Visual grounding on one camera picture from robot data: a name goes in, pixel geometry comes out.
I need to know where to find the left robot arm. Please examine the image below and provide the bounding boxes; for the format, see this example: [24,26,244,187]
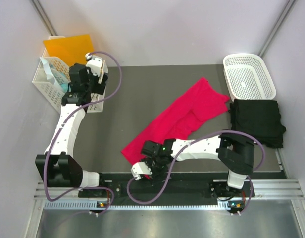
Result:
[35,59,108,197]

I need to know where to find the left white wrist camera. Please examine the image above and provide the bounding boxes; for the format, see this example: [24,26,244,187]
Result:
[85,53,105,84]

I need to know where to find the white file organizer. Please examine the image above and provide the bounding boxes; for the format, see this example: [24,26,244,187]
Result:
[31,36,108,114]

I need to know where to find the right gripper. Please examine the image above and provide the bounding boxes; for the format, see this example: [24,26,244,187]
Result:
[141,156,171,185]

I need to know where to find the white plastic basket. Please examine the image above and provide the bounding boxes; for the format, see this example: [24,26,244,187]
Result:
[223,53,276,100]

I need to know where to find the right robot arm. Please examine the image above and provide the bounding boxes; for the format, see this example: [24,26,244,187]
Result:
[131,133,254,196]

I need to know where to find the aluminium frame rail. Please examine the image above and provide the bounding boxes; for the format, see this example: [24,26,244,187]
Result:
[34,179,304,200]

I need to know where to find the orange plastic folder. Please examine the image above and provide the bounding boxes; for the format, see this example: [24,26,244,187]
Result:
[43,34,95,66]

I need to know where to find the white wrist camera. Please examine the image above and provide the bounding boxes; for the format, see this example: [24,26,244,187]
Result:
[85,53,105,84]
[131,162,153,181]

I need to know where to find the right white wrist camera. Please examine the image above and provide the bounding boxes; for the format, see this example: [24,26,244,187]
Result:
[131,162,153,181]

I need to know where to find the grey slotted cable duct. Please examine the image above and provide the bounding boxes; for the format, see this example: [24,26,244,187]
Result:
[43,199,236,211]

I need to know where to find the red t shirt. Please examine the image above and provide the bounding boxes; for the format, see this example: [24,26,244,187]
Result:
[121,78,229,164]

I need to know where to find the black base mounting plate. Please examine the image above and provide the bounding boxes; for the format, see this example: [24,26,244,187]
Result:
[78,173,255,198]

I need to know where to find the teal object in organizer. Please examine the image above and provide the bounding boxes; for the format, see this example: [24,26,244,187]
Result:
[49,64,71,93]

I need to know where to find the black folded t shirt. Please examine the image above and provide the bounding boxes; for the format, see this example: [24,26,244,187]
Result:
[229,99,286,149]

